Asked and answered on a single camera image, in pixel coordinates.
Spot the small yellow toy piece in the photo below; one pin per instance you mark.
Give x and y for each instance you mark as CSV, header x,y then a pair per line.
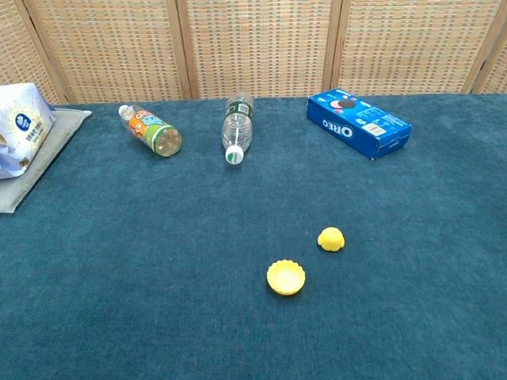
x,y
330,239

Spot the clear green label water bottle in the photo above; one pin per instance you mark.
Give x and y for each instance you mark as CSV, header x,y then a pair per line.
x,y
237,126

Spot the yellow bottle cap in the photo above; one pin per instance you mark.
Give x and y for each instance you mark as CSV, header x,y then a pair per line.
x,y
286,277

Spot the orange label drink bottle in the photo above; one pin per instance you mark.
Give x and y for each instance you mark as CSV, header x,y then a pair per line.
x,y
152,128

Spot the blue Oreo cookie box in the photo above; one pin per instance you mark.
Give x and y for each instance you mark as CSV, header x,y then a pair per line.
x,y
356,118

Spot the teal table cloth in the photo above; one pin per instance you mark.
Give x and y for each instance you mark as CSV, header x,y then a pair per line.
x,y
158,277

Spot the woven bamboo folding screen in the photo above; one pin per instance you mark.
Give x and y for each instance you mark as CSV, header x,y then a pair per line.
x,y
257,39

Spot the grey flat pouch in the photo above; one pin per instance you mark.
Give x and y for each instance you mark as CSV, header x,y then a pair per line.
x,y
59,130

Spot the white tissue pack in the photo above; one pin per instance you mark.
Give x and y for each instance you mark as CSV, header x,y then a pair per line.
x,y
24,126

